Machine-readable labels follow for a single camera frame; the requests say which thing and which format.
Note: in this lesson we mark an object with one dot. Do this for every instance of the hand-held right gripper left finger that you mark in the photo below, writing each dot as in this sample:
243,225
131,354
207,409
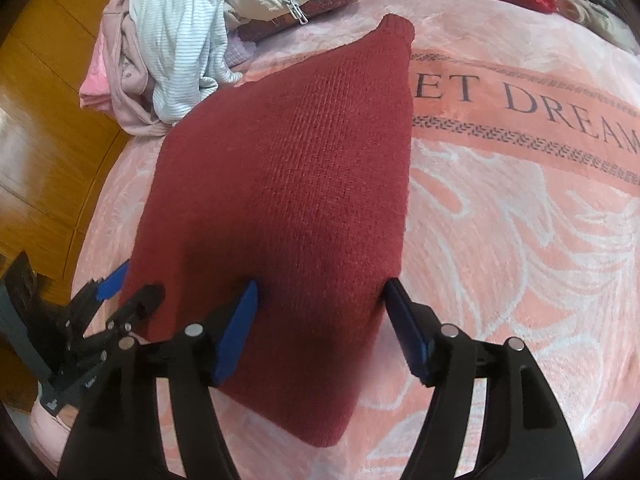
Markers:
240,330

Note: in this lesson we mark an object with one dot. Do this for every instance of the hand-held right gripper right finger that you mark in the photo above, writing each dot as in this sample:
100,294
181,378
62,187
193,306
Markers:
407,330

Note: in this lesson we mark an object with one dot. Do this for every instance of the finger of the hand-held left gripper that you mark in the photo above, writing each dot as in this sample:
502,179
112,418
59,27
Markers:
112,285
145,300

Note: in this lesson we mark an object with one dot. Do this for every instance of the red knit sweater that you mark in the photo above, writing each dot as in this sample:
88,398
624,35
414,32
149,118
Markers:
300,160

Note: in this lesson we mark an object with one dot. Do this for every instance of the pink printed blanket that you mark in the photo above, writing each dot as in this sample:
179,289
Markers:
500,210

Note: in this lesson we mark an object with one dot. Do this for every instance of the pale pink garment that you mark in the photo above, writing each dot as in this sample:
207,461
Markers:
125,90

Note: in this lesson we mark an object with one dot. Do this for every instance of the pink folded cloth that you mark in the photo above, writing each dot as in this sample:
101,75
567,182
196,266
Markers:
95,90

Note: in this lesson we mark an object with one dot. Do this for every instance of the white striped garment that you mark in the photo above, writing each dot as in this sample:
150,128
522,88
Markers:
170,35

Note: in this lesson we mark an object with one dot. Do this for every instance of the lavender quilted cloth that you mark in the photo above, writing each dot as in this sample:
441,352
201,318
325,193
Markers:
241,52

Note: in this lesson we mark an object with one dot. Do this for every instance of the beige cloth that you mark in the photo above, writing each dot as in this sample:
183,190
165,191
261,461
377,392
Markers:
595,20

